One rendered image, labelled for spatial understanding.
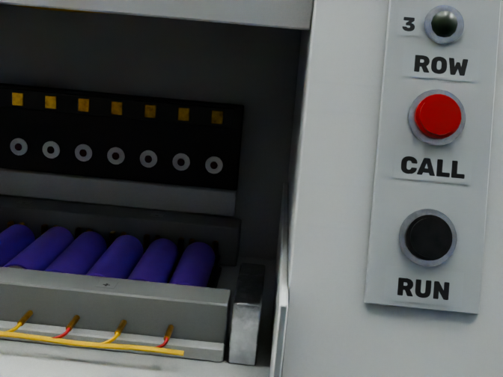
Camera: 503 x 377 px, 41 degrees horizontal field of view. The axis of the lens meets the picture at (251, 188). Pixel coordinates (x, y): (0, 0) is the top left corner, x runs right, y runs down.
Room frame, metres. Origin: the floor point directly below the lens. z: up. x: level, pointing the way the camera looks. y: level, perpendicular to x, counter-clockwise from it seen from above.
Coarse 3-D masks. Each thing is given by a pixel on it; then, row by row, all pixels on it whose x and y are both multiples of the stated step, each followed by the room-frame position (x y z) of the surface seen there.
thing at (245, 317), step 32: (0, 192) 0.42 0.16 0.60; (32, 192) 0.42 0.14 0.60; (64, 192) 0.42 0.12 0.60; (96, 192) 0.41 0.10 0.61; (128, 192) 0.41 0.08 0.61; (160, 192) 0.41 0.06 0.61; (192, 192) 0.41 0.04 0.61; (224, 192) 0.41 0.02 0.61; (224, 288) 0.37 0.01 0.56; (256, 288) 0.29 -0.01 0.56; (256, 320) 0.28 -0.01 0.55; (0, 352) 0.28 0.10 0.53; (32, 352) 0.28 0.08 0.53; (64, 352) 0.28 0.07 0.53; (96, 352) 0.29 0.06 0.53; (128, 352) 0.29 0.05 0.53; (256, 352) 0.28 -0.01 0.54
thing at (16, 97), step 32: (0, 96) 0.40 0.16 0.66; (32, 96) 0.40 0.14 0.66; (64, 96) 0.40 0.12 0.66; (96, 96) 0.40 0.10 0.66; (128, 96) 0.40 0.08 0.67; (0, 128) 0.41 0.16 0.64; (32, 128) 0.41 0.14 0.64; (64, 128) 0.41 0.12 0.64; (96, 128) 0.41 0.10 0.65; (128, 128) 0.41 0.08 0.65; (160, 128) 0.41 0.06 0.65; (192, 128) 0.40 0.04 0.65; (224, 128) 0.40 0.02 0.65; (0, 160) 0.42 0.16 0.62; (32, 160) 0.42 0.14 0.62; (64, 160) 0.42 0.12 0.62; (96, 160) 0.41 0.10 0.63; (128, 160) 0.41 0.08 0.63; (160, 160) 0.41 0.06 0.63; (192, 160) 0.41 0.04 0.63; (224, 160) 0.41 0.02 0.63
